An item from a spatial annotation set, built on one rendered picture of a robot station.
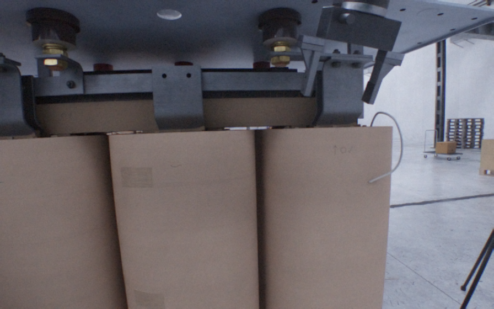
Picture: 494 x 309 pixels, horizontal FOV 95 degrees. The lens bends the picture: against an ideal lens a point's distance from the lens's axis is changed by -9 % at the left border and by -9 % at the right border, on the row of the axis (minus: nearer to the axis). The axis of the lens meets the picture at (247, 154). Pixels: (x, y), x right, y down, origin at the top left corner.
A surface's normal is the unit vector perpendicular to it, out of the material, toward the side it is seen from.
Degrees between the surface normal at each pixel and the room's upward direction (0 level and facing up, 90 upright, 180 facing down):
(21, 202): 90
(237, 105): 90
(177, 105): 90
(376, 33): 113
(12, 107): 90
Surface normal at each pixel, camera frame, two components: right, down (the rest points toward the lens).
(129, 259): -0.48, 0.11
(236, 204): 0.63, 0.07
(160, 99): 0.14, 0.10
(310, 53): 0.11, 0.49
